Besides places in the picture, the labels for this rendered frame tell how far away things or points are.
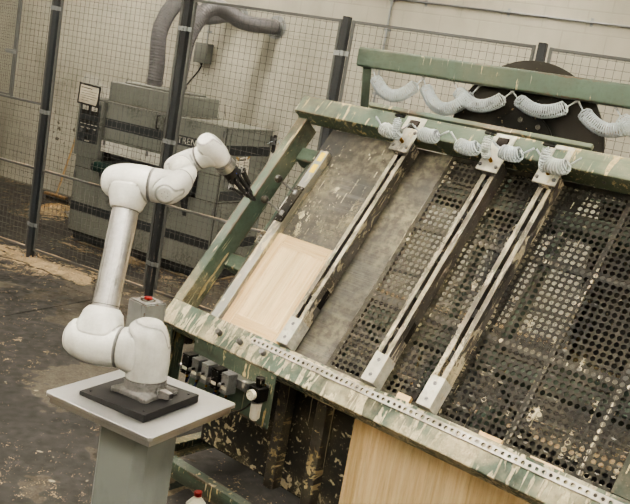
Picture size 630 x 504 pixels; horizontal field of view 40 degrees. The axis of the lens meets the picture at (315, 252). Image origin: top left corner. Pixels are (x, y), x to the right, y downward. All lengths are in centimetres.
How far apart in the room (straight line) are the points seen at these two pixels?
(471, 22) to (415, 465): 588
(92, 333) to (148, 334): 21
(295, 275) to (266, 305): 18
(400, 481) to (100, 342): 129
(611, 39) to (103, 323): 606
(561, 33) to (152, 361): 605
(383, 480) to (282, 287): 92
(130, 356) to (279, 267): 97
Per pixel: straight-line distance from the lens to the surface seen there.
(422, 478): 353
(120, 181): 333
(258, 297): 386
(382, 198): 382
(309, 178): 410
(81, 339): 327
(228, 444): 424
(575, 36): 843
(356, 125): 413
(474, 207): 359
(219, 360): 380
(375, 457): 364
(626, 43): 832
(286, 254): 392
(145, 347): 319
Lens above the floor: 200
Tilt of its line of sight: 11 degrees down
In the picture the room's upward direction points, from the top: 10 degrees clockwise
